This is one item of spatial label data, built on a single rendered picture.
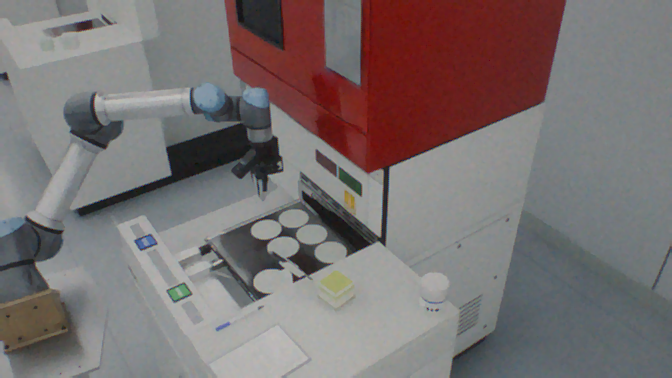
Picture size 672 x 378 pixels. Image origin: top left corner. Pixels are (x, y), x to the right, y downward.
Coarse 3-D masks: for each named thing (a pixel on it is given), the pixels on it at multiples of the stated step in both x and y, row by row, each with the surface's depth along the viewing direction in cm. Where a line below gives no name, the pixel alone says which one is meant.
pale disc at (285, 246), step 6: (276, 240) 184; (282, 240) 184; (288, 240) 184; (294, 240) 184; (270, 246) 182; (276, 246) 182; (282, 246) 182; (288, 246) 182; (294, 246) 182; (276, 252) 179; (282, 252) 179; (288, 252) 179; (294, 252) 179
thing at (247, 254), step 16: (288, 208) 197; (304, 208) 197; (320, 224) 190; (224, 240) 184; (240, 240) 184; (256, 240) 184; (272, 240) 184; (336, 240) 184; (224, 256) 178; (240, 256) 178; (256, 256) 178; (304, 256) 178; (240, 272) 172; (256, 272) 172; (304, 272) 172; (256, 288) 167
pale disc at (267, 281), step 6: (264, 270) 173; (270, 270) 173; (276, 270) 173; (258, 276) 171; (264, 276) 171; (270, 276) 171; (276, 276) 171; (258, 282) 169; (264, 282) 169; (270, 282) 169; (276, 282) 169; (258, 288) 167; (264, 288) 167; (270, 288) 167; (276, 288) 167
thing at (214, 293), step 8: (200, 280) 172; (208, 280) 172; (216, 280) 172; (200, 288) 170; (208, 288) 170; (216, 288) 170; (224, 288) 170; (208, 296) 167; (216, 296) 167; (224, 296) 167; (208, 304) 164; (216, 304) 165; (224, 304) 164; (232, 304) 164; (216, 312) 162; (224, 312) 162; (232, 312) 162
